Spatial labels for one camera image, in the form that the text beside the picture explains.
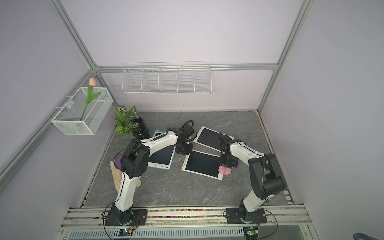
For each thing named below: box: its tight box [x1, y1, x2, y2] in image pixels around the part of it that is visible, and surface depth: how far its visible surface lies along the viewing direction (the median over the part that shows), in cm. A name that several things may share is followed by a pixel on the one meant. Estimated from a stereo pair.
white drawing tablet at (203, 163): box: [181, 149, 224, 181], surface depth 98 cm
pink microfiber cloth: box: [218, 165, 232, 175], surface depth 88 cm
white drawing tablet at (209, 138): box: [193, 125, 235, 153], surface depth 111 cm
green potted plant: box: [113, 105, 139, 135], surface depth 84 cm
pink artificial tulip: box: [80, 77, 102, 121], surface depth 82 cm
